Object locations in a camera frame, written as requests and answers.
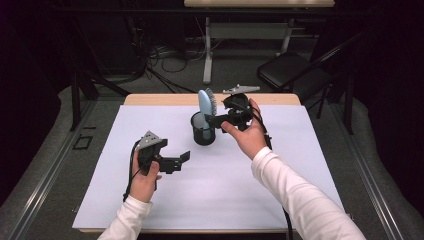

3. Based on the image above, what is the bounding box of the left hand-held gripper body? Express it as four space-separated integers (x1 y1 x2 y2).
134 130 181 177

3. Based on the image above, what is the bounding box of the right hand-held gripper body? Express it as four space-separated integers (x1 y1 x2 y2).
222 84 261 132

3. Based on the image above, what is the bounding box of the light blue hairbrush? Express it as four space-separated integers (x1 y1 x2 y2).
197 87 218 140

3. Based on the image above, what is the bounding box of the black mesh pen holder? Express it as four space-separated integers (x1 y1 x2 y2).
190 111 217 147

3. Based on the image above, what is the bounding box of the person's right hand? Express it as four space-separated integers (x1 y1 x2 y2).
220 98 273 161

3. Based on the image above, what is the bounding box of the person's left hand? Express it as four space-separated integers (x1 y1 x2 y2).
129 156 163 204

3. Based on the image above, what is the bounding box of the white table sheet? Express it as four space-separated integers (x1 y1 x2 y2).
71 104 346 231

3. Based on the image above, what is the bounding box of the black folding chair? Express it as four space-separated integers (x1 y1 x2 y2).
256 31 368 119

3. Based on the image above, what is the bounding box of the desk with white legs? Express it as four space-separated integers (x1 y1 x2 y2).
183 0 336 85

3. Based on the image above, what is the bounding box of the black metal stand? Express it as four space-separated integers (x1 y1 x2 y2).
343 71 355 136
68 13 133 132

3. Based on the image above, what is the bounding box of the black metal crossbar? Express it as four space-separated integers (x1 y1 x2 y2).
49 8 371 18

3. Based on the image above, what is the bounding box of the right hand-held gripper cable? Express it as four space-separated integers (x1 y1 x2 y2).
233 99 294 240

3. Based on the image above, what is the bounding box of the hand-held gripper cable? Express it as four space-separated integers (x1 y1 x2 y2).
233 99 294 240
122 139 141 203

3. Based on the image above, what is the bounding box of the left hand-held gripper cable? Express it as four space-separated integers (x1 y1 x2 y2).
122 139 141 203

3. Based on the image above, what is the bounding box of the bundle of floor cables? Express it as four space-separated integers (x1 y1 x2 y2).
133 16 224 94

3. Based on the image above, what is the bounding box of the aluminium floor rail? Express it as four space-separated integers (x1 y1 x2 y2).
328 103 406 240
6 99 98 240

